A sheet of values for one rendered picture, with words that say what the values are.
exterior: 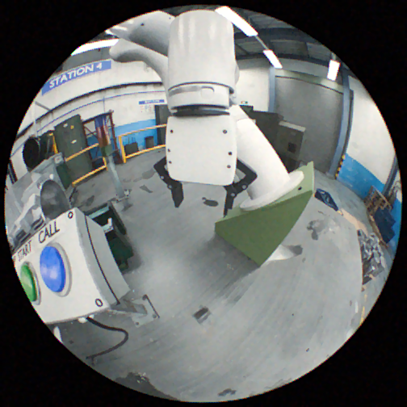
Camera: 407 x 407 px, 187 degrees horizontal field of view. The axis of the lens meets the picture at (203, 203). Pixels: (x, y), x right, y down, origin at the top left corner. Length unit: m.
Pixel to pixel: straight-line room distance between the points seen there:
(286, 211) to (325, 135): 6.21
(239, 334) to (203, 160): 0.35
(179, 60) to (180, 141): 0.11
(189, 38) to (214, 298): 0.43
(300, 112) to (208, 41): 6.30
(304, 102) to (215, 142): 6.43
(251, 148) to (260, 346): 0.45
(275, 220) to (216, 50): 0.27
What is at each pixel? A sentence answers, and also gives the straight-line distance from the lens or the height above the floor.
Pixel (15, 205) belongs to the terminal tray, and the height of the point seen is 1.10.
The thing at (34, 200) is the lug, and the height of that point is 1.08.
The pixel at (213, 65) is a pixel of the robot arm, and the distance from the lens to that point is 0.15.
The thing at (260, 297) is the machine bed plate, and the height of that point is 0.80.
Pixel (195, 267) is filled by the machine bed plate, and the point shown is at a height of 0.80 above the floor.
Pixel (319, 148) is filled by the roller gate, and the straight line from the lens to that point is 6.34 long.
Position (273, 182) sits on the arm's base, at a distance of 0.27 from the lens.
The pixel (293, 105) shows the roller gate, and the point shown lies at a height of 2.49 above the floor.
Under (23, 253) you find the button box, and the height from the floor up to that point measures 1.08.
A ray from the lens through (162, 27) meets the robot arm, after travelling 0.29.
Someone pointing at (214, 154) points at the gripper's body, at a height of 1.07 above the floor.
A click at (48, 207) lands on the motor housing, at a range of 0.50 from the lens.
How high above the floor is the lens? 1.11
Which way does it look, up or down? 39 degrees down
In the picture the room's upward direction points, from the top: straight up
